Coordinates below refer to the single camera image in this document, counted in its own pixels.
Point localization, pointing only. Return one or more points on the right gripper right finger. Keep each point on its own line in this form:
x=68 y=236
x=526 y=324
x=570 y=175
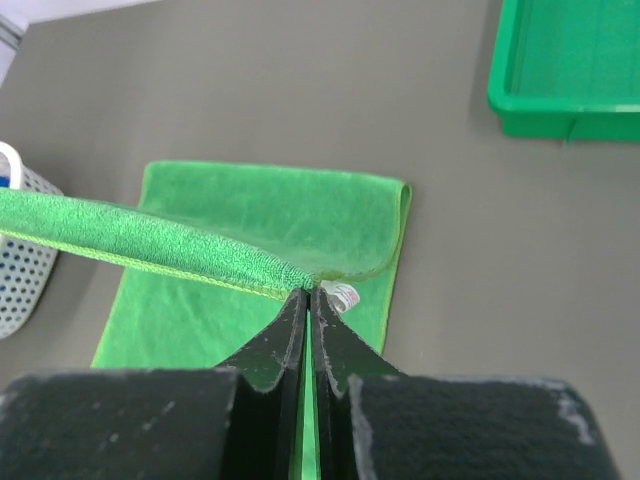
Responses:
x=376 y=422

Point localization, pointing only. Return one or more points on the green towel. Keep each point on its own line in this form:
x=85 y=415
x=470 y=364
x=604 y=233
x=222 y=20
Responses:
x=212 y=252

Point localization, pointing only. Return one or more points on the green plastic bin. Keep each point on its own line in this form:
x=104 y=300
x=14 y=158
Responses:
x=567 y=70

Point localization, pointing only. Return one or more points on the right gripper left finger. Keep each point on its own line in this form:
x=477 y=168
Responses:
x=240 y=419

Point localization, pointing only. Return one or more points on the white perforated plastic basket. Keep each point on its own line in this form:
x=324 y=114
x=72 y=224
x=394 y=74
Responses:
x=25 y=266

